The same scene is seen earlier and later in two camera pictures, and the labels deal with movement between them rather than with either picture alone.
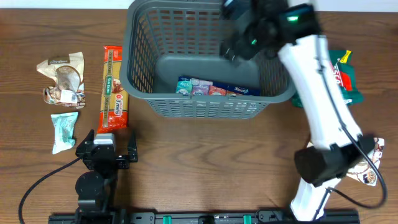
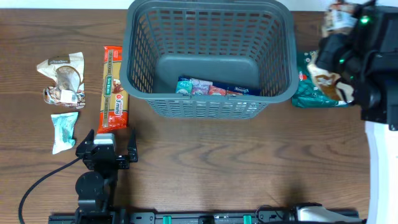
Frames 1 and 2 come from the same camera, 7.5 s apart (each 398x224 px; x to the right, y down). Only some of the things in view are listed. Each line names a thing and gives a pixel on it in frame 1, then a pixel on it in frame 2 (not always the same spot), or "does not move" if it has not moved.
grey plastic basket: x=163 y=41 does not move
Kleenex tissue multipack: x=189 y=85 does not move
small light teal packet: x=64 y=128 does not move
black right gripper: x=240 y=38 → x=332 y=44
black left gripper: x=85 y=148 does not move
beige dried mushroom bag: x=367 y=168 → x=339 y=16
